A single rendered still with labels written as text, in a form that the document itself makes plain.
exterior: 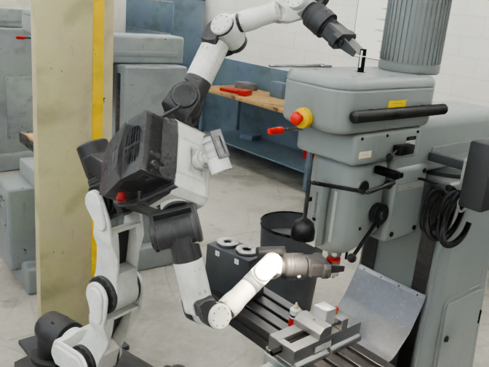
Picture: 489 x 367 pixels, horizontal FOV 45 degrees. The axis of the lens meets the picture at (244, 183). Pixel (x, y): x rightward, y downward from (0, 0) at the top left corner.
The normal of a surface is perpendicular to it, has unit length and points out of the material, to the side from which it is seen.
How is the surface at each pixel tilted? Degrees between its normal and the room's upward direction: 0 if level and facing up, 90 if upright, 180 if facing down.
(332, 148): 90
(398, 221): 90
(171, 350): 0
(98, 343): 90
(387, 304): 63
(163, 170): 59
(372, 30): 90
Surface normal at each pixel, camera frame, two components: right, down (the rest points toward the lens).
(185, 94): 0.01, -0.18
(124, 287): 0.80, 0.09
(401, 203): 0.64, 0.28
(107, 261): -0.59, 0.19
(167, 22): -0.76, 0.13
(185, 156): 0.73, -0.29
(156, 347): 0.08, -0.95
